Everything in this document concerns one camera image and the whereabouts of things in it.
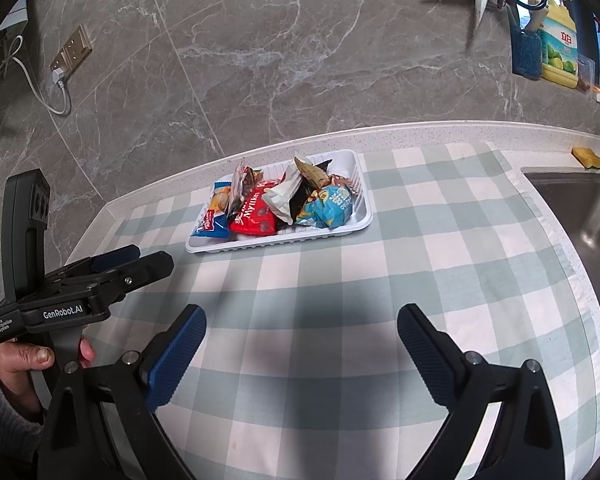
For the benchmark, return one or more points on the person's left forearm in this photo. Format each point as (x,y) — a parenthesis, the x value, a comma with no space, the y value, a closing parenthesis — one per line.
(5,440)

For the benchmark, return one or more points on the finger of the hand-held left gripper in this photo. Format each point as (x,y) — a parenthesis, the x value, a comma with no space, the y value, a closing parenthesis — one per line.
(150,267)
(112,259)

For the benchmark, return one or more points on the clear packet with orange print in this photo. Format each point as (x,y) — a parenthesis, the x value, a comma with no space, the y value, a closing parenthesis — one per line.
(240,182)

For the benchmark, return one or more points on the yellow sponge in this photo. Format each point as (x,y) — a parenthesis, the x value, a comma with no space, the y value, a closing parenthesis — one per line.
(586,157)

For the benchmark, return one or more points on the person's left hand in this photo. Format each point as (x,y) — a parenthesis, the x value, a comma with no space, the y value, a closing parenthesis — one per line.
(17,365)

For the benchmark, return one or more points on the green checkered tablecloth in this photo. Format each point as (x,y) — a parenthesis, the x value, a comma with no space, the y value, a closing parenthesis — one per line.
(355,320)

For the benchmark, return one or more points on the black snack packet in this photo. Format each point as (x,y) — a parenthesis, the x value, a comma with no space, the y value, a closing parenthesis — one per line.
(300,200)

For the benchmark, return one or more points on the gold snack packet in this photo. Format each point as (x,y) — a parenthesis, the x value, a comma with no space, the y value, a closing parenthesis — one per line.
(310,172)

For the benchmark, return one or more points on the white plastic tray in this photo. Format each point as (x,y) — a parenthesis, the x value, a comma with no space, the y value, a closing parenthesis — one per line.
(350,222)

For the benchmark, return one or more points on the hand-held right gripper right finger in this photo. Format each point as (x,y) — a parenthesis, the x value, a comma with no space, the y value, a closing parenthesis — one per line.
(425,355)

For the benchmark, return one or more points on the gold wall socket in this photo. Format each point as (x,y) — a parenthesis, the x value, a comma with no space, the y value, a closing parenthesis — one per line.
(72,50)

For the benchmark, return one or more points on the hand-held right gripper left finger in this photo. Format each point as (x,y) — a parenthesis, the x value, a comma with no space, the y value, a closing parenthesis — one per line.
(172,360)

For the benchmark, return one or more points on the red checkered snack packet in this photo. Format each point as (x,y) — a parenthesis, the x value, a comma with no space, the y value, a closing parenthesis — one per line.
(340,180)

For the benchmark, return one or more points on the blue utensil holder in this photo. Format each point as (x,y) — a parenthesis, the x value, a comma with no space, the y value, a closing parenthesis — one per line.
(526,55)

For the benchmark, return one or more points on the stainless steel sink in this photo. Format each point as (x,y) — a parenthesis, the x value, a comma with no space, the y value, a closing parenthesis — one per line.
(580,215)

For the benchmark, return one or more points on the small clear packet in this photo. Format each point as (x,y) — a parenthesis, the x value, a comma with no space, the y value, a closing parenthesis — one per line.
(586,72)

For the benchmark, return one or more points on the yellow dish soap bottle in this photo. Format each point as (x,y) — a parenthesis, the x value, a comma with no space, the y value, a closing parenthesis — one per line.
(560,45)

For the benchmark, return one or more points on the red snack bag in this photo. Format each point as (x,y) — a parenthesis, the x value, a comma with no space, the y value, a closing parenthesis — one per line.
(252,220)

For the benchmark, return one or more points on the white packet with red stripe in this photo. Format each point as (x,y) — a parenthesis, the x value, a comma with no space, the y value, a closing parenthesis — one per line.
(282,195)

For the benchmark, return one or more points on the blue and orange snack packet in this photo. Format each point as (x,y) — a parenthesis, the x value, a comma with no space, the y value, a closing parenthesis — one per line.
(212,220)

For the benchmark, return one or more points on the blue snack bag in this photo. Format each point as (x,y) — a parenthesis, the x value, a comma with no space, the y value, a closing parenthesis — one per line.
(330,205)

